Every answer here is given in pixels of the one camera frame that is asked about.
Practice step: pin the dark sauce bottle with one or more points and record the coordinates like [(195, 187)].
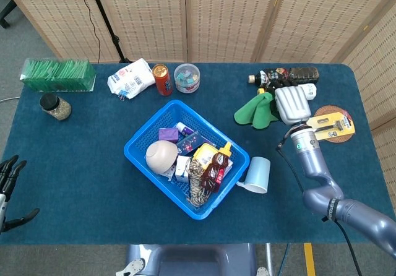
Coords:
[(303, 74)]

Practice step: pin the black tripod stand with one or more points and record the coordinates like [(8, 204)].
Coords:
[(106, 22)]

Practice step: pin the round woven coaster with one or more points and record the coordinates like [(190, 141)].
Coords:
[(328, 110)]

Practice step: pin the clear box of green packets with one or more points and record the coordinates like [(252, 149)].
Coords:
[(58, 75)]

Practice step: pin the small white purple box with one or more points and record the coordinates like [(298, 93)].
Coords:
[(229, 167)]

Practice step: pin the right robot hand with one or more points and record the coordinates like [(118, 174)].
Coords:
[(292, 104)]

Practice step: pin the white bottle with yellow cap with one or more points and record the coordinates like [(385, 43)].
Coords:
[(309, 91)]

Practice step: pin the yellow lidded box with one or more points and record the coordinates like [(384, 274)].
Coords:
[(204, 153)]

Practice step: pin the purple white tube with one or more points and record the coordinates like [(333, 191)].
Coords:
[(185, 129)]

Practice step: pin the bamboo folding screen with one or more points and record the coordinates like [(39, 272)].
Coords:
[(232, 19)]

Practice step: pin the red drink can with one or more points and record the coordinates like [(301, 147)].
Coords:
[(163, 81)]

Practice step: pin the white printed bag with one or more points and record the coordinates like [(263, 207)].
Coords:
[(131, 78)]

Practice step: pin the braided twine bundle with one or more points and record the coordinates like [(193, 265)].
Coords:
[(196, 183)]

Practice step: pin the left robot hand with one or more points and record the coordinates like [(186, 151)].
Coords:
[(10, 174)]

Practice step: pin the robot torso base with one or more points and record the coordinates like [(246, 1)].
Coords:
[(191, 260)]

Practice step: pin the honey bear bottle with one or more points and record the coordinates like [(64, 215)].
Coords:
[(216, 167)]

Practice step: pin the beige bowl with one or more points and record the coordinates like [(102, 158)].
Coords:
[(161, 156)]

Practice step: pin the blue plastic basket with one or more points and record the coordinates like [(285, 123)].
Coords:
[(201, 212)]

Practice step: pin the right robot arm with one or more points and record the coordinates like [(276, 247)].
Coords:
[(315, 167)]

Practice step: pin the blue binder clip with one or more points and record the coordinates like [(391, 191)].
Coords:
[(123, 95)]

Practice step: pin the dark floral box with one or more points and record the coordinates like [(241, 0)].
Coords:
[(193, 142)]

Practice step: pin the green cloth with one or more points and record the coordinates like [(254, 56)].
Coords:
[(253, 113)]

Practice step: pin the clear jar of clips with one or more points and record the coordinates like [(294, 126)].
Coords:
[(186, 78)]

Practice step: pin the white carton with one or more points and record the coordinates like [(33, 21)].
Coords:
[(182, 169)]

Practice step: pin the razor in yellow package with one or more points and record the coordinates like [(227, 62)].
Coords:
[(331, 126)]

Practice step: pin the glass jar with black lid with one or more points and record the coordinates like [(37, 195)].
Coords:
[(55, 107)]

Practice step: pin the black chair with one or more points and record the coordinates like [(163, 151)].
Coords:
[(6, 10)]

